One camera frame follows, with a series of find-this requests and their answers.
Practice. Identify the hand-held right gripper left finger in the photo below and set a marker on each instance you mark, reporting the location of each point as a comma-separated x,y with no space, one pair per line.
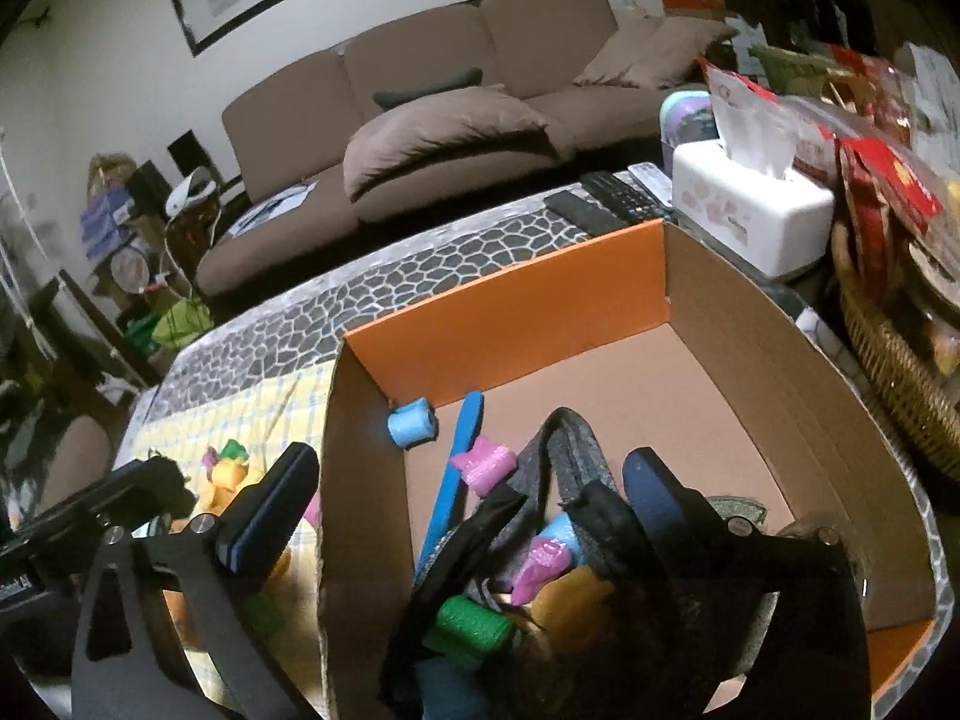
259,521

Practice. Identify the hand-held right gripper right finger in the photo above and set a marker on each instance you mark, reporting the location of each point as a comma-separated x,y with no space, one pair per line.
652,496

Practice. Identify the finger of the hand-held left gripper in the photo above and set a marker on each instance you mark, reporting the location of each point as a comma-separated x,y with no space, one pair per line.
157,481

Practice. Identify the yellow fabric roll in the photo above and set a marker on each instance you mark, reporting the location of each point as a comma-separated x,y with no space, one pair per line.
279,564

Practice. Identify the orange lined cardboard box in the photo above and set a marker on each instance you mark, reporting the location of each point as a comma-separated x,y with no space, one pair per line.
675,390

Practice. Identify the grey felt bag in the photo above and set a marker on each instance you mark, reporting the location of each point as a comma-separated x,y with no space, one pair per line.
540,465

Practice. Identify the orange fabric roll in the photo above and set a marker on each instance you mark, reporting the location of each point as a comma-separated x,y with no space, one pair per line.
225,489
574,607

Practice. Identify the pink fabric roll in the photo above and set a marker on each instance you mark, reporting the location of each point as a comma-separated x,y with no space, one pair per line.
311,512
541,566
211,457
487,465

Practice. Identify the yellow checked cloth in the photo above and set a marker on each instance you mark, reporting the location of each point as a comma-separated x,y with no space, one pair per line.
195,420

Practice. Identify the green fabric roll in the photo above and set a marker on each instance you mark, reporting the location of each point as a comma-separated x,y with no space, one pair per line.
234,451
469,626

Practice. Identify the green paper note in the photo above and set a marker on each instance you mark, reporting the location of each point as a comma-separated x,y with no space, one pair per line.
739,510

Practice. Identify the light blue fabric roll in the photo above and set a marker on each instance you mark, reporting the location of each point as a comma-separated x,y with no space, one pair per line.
411,422
562,532

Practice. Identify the green plastic bag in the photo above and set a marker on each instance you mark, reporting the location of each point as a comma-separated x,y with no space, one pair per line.
178,322

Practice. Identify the blue nail file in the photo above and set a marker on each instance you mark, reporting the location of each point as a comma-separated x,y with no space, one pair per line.
461,457

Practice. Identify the stack of blue white boxes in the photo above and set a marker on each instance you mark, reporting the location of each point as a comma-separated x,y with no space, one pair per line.
105,221

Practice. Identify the wicker basket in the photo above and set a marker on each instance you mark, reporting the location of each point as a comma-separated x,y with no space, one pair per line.
892,382

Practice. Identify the black remote control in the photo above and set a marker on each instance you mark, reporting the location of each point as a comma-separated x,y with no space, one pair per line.
626,196
585,214

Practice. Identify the white headset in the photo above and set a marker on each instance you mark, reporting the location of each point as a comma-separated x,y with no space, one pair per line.
187,191

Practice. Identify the papers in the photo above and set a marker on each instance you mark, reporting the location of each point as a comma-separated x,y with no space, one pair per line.
270,206

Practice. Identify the white tissue box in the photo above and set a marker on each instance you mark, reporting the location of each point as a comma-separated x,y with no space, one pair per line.
750,210

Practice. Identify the white remote control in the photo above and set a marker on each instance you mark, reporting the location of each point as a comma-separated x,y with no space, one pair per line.
651,178

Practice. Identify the purple round container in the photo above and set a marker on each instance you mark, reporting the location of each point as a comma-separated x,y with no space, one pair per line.
682,120

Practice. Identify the red white snack bag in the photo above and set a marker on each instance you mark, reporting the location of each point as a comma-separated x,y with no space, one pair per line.
806,135

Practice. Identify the brown sofa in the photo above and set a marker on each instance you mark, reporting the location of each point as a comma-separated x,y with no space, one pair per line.
300,97

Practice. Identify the large brown cushion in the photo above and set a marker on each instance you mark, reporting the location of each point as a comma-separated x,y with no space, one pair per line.
442,135

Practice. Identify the beige throw cushion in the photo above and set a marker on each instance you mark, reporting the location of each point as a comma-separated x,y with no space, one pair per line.
679,52
611,52

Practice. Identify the small dark cushion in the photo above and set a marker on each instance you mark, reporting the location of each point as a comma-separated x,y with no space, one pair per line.
420,90

